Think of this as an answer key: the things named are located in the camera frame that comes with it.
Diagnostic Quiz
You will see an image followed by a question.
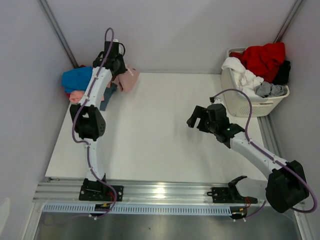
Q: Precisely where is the dusty pink graphic t-shirt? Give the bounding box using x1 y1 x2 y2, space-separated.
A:
111 64 140 93

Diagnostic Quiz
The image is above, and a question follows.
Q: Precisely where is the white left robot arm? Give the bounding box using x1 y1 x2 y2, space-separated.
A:
69 39 127 182

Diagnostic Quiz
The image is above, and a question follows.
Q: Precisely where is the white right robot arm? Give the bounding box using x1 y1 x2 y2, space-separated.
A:
186 103 310 213

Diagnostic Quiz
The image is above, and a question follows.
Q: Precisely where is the white perforated laundry basket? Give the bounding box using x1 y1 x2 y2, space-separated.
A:
221 48 290 117

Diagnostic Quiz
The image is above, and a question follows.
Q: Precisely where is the slate blue t-shirt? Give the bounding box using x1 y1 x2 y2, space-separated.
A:
99 82 118 111

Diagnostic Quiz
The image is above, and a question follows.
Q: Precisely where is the white t-shirt in basket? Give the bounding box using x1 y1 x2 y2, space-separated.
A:
221 57 264 98

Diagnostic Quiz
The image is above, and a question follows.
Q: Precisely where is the salmon pink t-shirt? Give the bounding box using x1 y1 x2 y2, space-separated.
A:
69 82 112 104

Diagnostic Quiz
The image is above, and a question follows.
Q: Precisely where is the grey t-shirt in basket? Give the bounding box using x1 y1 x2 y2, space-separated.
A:
254 81 288 98

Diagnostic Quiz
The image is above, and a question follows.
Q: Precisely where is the red t-shirt in basket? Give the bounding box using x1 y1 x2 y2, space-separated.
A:
229 42 286 83

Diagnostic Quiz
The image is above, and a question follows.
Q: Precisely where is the black t-shirt in basket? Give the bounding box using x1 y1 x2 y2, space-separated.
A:
272 60 291 85

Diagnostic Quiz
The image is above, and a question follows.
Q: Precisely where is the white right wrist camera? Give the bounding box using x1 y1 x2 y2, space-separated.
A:
209 97 224 105

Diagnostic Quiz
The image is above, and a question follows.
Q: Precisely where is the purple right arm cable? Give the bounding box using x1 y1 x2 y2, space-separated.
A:
209 88 316 222

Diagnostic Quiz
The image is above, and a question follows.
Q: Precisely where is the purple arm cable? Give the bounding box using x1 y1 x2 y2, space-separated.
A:
71 27 126 221
209 88 316 222

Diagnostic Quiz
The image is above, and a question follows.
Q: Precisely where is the right side aluminium rail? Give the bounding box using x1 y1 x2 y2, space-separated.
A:
257 115 283 158

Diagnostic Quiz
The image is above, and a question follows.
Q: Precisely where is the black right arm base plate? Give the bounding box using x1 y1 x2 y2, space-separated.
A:
206 187 258 204

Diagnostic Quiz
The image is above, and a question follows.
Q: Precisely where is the left aluminium frame post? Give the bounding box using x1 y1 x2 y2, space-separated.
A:
37 0 79 68

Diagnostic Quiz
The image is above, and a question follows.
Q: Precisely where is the aluminium frame post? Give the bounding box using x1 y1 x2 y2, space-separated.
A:
273 0 306 43
37 0 79 68

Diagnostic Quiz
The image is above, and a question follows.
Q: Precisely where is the aluminium mounting rail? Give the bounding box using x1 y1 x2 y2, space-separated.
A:
32 177 306 208

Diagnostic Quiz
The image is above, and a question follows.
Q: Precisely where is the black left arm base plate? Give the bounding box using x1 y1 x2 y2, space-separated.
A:
78 178 124 202

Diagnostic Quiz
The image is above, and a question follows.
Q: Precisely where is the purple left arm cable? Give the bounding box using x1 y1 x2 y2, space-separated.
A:
71 27 126 221

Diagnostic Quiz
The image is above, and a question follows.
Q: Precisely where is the right aluminium frame post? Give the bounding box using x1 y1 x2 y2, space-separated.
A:
273 0 306 43

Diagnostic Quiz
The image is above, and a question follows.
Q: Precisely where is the white slotted cable duct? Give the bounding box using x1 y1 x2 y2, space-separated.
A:
42 203 232 216

